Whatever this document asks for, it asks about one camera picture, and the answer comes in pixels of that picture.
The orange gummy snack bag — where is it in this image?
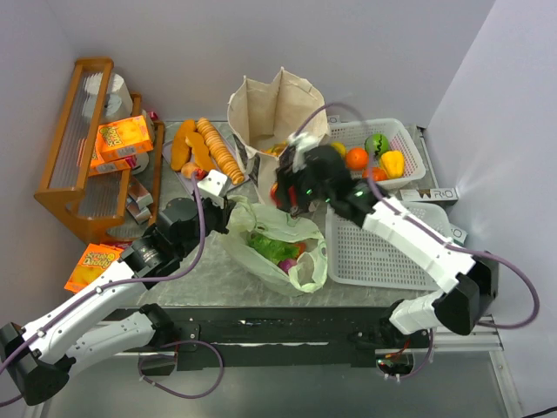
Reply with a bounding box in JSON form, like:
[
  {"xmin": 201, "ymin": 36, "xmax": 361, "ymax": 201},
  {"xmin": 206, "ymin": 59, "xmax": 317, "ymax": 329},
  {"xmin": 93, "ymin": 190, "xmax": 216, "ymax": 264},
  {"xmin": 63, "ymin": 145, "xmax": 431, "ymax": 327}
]
[{"xmin": 264, "ymin": 142, "xmax": 287, "ymax": 157}]

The red apple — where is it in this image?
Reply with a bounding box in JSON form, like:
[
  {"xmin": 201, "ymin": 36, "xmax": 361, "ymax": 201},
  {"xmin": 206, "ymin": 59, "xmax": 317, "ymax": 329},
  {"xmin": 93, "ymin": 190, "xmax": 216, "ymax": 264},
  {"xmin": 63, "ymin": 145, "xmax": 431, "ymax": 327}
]
[{"xmin": 270, "ymin": 182, "xmax": 279, "ymax": 206}]

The orange carrot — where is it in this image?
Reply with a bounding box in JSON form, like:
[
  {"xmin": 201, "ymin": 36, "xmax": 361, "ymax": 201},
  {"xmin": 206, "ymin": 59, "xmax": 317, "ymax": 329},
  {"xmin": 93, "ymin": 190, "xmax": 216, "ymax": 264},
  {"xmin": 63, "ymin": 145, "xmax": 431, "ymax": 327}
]
[{"xmin": 294, "ymin": 241, "xmax": 306, "ymax": 258}]

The beige canvas tote bag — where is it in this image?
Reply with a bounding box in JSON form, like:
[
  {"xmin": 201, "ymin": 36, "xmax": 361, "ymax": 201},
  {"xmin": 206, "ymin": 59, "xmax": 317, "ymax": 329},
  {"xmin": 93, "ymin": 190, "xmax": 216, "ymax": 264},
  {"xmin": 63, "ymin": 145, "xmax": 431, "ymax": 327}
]
[{"xmin": 227, "ymin": 69, "xmax": 330, "ymax": 206}]

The napa cabbage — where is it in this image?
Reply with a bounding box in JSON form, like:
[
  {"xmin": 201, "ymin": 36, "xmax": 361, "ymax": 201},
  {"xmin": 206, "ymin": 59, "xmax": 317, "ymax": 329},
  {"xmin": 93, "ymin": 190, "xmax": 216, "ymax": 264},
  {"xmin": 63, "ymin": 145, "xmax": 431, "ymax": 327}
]
[{"xmin": 247, "ymin": 233, "xmax": 298, "ymax": 265}]

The green plastic grocery bag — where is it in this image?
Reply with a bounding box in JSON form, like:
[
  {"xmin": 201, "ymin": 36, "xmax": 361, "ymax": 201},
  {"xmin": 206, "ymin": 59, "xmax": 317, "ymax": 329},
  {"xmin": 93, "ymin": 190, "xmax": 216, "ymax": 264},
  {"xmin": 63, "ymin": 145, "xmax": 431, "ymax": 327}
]
[{"xmin": 220, "ymin": 195, "xmax": 327, "ymax": 297}]

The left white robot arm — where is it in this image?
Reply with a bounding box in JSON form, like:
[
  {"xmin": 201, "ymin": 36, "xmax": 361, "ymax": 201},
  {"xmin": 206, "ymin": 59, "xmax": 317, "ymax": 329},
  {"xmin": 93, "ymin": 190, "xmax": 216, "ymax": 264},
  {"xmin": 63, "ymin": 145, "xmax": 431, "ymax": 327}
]
[{"xmin": 1, "ymin": 198, "xmax": 235, "ymax": 406}]

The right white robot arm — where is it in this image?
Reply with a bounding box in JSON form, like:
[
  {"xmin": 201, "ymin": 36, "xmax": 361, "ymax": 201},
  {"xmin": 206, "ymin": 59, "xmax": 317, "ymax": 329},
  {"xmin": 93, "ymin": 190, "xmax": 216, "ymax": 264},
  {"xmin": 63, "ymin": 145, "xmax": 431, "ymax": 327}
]
[{"xmin": 274, "ymin": 144, "xmax": 498, "ymax": 339}]

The yellow lemon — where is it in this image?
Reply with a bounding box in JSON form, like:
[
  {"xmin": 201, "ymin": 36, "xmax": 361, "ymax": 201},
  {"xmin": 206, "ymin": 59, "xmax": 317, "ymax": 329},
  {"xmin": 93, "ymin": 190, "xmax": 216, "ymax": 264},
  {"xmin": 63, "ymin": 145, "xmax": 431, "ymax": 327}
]
[{"xmin": 331, "ymin": 142, "xmax": 346, "ymax": 158}]

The orange fruit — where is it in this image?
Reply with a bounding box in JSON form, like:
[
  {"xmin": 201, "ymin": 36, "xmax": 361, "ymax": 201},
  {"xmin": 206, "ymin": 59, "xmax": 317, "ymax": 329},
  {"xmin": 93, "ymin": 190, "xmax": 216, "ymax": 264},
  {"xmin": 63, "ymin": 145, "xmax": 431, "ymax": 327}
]
[{"xmin": 345, "ymin": 147, "xmax": 369, "ymax": 172}]

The back white perforated basket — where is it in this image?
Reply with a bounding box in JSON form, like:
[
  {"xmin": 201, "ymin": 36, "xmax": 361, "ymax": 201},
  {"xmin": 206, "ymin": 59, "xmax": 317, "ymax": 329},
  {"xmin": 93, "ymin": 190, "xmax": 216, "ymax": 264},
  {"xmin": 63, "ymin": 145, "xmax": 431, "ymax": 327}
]
[{"xmin": 323, "ymin": 118, "xmax": 426, "ymax": 191}]

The white perforated basket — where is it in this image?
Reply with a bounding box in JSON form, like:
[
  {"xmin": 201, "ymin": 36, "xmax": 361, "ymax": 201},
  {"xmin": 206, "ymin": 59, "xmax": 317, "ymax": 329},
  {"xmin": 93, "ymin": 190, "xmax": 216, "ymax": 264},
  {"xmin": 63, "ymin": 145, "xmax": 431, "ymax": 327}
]
[
  {"xmin": 323, "ymin": 118, "xmax": 426, "ymax": 191},
  {"xmin": 325, "ymin": 208, "xmax": 438, "ymax": 291}
]

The red tomato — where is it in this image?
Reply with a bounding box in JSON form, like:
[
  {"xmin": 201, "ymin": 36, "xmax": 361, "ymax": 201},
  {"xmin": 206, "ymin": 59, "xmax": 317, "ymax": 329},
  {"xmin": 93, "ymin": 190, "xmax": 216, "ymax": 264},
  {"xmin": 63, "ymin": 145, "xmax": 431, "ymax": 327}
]
[{"xmin": 362, "ymin": 166, "xmax": 388, "ymax": 182}]

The green watermelon ball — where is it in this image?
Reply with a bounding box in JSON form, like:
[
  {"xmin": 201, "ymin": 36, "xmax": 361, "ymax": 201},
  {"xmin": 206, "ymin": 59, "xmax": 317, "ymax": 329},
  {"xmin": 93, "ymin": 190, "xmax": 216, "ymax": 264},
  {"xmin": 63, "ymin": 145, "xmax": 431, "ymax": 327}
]
[{"xmin": 365, "ymin": 133, "xmax": 391, "ymax": 158}]

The round bread bun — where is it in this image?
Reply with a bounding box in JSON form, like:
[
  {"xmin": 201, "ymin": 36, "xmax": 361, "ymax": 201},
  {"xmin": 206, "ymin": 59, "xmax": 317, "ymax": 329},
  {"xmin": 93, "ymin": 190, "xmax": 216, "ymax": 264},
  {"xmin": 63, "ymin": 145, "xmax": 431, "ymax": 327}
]
[{"xmin": 180, "ymin": 162, "xmax": 204, "ymax": 180}]

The yellow bell pepper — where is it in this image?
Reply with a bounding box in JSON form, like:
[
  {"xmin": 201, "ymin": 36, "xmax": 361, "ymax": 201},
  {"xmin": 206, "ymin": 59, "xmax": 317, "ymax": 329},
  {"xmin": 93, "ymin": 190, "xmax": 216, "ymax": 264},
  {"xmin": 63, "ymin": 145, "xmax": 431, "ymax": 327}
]
[{"xmin": 379, "ymin": 150, "xmax": 406, "ymax": 179}]

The long bread loaf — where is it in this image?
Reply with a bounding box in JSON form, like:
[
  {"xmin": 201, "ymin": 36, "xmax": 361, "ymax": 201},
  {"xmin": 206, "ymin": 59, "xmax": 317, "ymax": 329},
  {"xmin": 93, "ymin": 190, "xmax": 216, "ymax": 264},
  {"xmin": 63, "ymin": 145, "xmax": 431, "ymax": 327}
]
[{"xmin": 170, "ymin": 119, "xmax": 197, "ymax": 172}]

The row of round crackers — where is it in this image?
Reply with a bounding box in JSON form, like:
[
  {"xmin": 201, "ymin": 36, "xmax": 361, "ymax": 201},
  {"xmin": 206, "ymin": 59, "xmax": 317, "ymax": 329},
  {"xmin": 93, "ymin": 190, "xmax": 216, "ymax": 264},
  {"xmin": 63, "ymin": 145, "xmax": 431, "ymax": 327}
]
[{"xmin": 196, "ymin": 118, "xmax": 245, "ymax": 185}]

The purple tray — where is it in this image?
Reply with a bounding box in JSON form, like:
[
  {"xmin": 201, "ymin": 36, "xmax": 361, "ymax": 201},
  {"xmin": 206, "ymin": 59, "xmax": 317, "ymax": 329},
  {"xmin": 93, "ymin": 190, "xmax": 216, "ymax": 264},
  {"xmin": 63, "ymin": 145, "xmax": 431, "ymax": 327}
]
[{"xmin": 163, "ymin": 129, "xmax": 249, "ymax": 196}]

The orange box on floor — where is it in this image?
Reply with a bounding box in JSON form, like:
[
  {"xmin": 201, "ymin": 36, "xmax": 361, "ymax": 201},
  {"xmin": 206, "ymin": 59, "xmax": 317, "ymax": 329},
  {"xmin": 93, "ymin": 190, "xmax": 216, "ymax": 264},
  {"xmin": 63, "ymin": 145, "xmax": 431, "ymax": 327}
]
[{"xmin": 64, "ymin": 244, "xmax": 123, "ymax": 293}]

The wooden shelf rack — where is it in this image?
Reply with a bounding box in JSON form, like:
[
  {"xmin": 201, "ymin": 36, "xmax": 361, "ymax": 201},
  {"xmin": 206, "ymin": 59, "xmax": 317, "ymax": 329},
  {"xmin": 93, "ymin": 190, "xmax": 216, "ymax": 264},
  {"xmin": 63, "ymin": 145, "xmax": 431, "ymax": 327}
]
[{"xmin": 33, "ymin": 57, "xmax": 166, "ymax": 245}]

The front white perforated basket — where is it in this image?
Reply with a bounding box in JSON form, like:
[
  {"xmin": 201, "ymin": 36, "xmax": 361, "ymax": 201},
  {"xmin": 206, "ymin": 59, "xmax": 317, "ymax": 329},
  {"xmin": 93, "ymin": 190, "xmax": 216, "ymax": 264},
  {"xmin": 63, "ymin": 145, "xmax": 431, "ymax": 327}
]
[{"xmin": 325, "ymin": 208, "xmax": 438, "ymax": 291}]

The purple onion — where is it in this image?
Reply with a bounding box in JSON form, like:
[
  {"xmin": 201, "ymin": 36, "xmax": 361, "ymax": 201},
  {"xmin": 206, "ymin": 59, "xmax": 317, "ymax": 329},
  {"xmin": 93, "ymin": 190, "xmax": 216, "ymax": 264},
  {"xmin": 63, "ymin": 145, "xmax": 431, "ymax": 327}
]
[{"xmin": 278, "ymin": 259, "xmax": 297, "ymax": 273}]

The orange cracker box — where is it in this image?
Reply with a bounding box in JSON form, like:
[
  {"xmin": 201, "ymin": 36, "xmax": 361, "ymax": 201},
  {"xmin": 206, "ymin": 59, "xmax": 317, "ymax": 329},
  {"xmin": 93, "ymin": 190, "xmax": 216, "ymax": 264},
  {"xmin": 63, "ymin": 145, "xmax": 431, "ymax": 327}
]
[
  {"xmin": 88, "ymin": 150, "xmax": 136, "ymax": 177},
  {"xmin": 96, "ymin": 116, "xmax": 153, "ymax": 162}
]

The grey RIO block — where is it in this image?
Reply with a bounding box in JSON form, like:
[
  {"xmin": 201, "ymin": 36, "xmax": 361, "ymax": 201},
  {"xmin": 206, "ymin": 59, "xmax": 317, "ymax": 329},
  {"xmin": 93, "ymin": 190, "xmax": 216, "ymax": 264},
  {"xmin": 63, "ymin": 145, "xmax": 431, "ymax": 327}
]
[{"xmin": 399, "ymin": 188, "xmax": 459, "ymax": 202}]

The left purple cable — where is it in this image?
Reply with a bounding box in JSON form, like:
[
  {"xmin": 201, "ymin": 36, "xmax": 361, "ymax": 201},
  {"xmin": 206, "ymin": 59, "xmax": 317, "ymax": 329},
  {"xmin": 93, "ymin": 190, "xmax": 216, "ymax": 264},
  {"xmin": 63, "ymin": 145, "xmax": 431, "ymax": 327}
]
[{"xmin": 0, "ymin": 169, "xmax": 224, "ymax": 404}]

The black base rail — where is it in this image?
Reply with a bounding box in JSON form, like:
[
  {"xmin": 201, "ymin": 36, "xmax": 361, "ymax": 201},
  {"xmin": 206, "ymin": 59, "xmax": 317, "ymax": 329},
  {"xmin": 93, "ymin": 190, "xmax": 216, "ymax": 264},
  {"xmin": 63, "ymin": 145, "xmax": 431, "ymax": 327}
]
[{"xmin": 119, "ymin": 304, "xmax": 436, "ymax": 371}]

